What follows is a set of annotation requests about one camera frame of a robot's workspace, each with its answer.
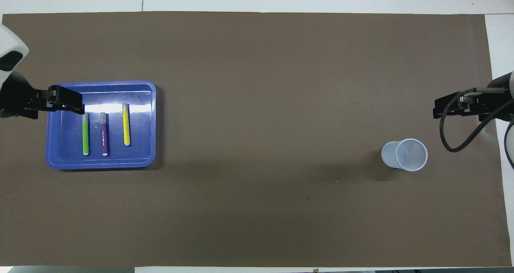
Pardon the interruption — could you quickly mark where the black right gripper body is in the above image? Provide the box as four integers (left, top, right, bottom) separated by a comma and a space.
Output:
477, 78, 510, 122

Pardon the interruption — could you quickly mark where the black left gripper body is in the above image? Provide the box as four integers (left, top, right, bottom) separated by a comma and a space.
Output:
0, 72, 50, 119

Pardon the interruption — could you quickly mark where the green marker pen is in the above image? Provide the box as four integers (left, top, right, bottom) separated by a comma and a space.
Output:
82, 112, 90, 156

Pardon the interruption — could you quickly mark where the purple marker pen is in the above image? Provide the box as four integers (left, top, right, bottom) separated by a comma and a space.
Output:
100, 112, 109, 157

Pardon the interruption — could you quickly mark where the yellow marker pen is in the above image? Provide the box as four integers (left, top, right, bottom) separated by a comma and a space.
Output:
122, 103, 131, 147

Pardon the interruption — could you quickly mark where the translucent mesh pen cup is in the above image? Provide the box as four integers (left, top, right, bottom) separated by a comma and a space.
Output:
381, 138, 428, 172

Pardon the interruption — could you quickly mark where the blue plastic tray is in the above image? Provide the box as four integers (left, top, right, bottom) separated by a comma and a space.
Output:
45, 80, 157, 170

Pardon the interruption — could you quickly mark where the brown table mat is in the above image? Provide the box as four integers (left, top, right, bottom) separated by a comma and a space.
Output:
0, 11, 513, 268

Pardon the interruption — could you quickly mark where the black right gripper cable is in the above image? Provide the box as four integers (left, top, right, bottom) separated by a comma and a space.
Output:
439, 87, 514, 170

